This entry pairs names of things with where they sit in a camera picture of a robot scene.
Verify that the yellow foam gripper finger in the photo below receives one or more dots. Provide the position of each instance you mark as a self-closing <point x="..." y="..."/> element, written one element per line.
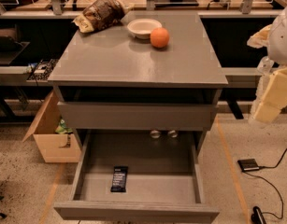
<point x="271" y="97"/>

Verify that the dark blue rxbar wrapper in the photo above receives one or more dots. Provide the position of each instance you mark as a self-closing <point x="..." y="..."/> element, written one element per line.
<point x="119" y="179"/>

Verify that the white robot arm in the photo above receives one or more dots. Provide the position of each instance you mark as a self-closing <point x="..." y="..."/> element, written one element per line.
<point x="274" y="38"/>

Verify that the round drawer knob right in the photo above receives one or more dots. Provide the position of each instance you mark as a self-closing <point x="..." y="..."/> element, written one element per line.
<point x="173" y="134"/>

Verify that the grey drawer cabinet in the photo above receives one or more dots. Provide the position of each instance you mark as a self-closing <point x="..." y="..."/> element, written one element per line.
<point x="113" y="66"/>

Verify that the closed grey top drawer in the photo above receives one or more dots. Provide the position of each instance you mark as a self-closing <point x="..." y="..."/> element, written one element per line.
<point x="113" y="116"/>

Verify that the open grey middle drawer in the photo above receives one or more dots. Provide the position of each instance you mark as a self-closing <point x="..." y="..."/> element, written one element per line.
<point x="163" y="182"/>

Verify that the clear sanitizer bottle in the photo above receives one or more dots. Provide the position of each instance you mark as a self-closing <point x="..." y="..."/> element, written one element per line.
<point x="265" y="65"/>

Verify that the black device on floor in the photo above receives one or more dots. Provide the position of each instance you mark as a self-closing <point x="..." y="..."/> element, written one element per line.
<point x="257" y="216"/>

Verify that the orange fruit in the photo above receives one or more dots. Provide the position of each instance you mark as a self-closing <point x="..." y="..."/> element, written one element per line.
<point x="159" y="37"/>

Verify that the white bowl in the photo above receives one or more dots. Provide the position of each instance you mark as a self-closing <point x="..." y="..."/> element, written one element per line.
<point x="142" y="28"/>

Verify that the brown chip bag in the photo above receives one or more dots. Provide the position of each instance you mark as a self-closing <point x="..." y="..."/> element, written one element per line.
<point x="100" y="15"/>

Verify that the green packet in box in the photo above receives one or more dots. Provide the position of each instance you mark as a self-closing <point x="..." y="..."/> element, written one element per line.
<point x="62" y="128"/>

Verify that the cardboard box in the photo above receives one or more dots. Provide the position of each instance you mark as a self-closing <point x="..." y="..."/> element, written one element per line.
<point x="53" y="146"/>

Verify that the black patterned board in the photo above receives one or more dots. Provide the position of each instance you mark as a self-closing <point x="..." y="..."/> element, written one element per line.
<point x="42" y="70"/>

